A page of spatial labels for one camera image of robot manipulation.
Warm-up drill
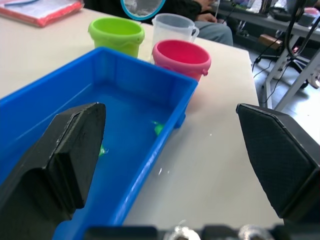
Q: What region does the green toy fish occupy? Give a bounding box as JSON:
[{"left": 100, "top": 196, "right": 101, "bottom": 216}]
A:
[
  {"left": 151, "top": 120, "right": 165, "bottom": 137},
  {"left": 99, "top": 144, "right": 110, "bottom": 158}
]

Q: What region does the pink plastic bucket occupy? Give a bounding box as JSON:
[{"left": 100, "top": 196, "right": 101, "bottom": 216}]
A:
[{"left": 151, "top": 39, "right": 212, "bottom": 82}]

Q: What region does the blue rimmed fishing net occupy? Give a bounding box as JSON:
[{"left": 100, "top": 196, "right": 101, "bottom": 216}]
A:
[{"left": 120, "top": 0, "right": 167, "bottom": 21}]

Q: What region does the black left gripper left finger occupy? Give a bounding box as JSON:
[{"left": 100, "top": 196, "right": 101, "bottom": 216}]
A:
[{"left": 0, "top": 102, "right": 107, "bottom": 240}]

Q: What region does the red document folder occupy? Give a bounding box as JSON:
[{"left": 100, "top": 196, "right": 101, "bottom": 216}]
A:
[{"left": 0, "top": 0, "right": 84, "bottom": 28}]

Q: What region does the grey metal workbench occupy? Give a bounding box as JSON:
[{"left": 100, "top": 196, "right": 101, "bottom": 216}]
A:
[{"left": 212, "top": 0, "right": 320, "bottom": 112}]

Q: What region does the blue plastic tub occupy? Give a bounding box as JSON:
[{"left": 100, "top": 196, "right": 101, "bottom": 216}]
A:
[{"left": 0, "top": 46, "right": 199, "bottom": 240}]

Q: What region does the black hanging cable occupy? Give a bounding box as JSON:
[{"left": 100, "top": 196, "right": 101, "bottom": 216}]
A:
[{"left": 285, "top": 0, "right": 320, "bottom": 59}]

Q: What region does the clear plastic measuring cup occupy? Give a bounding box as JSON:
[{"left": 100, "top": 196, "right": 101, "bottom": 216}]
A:
[{"left": 151, "top": 13, "right": 200, "bottom": 64}]

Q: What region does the seated person in grey trousers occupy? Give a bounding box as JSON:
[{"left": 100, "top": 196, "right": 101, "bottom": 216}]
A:
[{"left": 84, "top": 0, "right": 234, "bottom": 47}]

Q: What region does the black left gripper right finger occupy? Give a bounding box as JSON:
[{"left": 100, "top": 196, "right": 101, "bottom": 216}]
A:
[{"left": 235, "top": 103, "right": 320, "bottom": 221}]

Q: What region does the green plastic bucket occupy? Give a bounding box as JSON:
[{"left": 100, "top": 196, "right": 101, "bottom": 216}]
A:
[{"left": 87, "top": 17, "right": 146, "bottom": 59}]

